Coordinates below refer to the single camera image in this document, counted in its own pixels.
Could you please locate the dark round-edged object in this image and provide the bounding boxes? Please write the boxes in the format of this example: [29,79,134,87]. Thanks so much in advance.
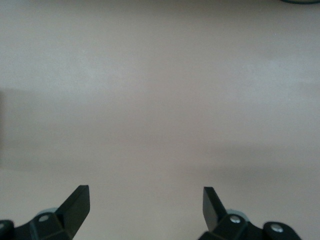
[279,0,319,5]

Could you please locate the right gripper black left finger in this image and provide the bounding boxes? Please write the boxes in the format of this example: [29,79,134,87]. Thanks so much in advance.
[0,184,90,240]

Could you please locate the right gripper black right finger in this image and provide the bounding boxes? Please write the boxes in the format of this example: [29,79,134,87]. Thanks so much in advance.
[198,186,301,240]

